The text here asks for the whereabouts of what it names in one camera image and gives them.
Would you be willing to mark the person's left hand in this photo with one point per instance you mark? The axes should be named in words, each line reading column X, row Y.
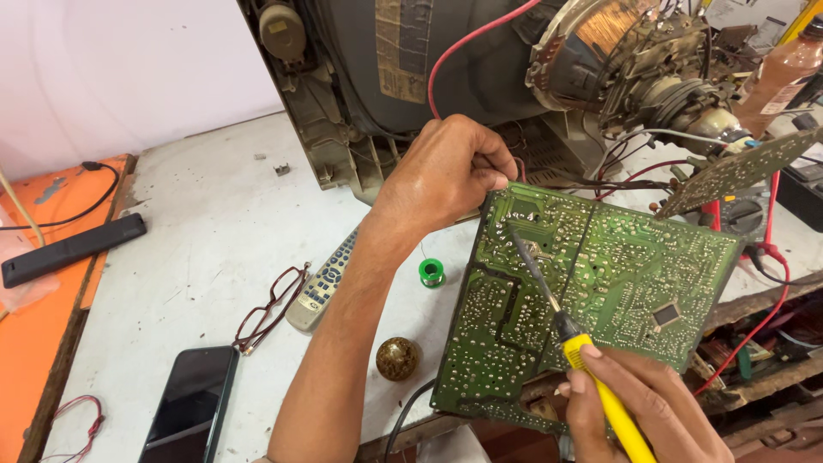
column 437, row 180

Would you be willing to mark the person's right hand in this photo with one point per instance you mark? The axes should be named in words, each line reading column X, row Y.
column 656, row 418

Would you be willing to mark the person's left fingers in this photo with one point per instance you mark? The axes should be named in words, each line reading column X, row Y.
column 492, row 157

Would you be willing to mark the large green circuit board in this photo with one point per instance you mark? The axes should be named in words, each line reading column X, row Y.
column 630, row 270

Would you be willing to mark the green solder spool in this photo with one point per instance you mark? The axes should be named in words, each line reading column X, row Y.
column 431, row 273

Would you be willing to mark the open grey tube television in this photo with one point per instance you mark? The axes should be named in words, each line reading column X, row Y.
column 360, row 64

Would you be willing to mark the grey remote control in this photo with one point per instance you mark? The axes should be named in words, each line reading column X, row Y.
column 321, row 286

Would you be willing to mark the round brown tin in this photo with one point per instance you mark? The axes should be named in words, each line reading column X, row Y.
column 397, row 359

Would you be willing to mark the small tube neck circuit board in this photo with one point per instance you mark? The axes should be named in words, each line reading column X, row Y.
column 739, row 170

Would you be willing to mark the brown framed eyeglasses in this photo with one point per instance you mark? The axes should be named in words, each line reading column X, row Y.
column 278, row 297

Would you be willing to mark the grey multimeter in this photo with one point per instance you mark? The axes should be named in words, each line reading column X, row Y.
column 746, row 215

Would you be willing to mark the white printed paper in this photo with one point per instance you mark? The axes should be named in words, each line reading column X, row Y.
column 749, row 19

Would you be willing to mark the brown plastic bottle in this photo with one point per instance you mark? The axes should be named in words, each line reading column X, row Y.
column 775, row 77

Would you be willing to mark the black box device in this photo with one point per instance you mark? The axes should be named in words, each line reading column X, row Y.
column 804, row 196

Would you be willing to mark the red probe lead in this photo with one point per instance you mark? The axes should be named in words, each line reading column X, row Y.
column 775, row 308

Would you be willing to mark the wooden shelf with spare parts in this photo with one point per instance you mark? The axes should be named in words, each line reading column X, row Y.
column 771, row 379

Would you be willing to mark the black smartphone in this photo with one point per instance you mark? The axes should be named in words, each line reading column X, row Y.
column 190, row 405

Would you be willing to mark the black remote control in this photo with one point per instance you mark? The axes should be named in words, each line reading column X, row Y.
column 71, row 251

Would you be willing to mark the clear plastic bag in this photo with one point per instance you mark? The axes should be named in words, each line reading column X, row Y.
column 19, row 292

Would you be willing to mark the orange board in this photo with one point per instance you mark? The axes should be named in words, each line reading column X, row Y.
column 32, row 360

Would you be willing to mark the small metal bracket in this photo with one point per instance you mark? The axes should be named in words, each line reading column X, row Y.
column 281, row 170

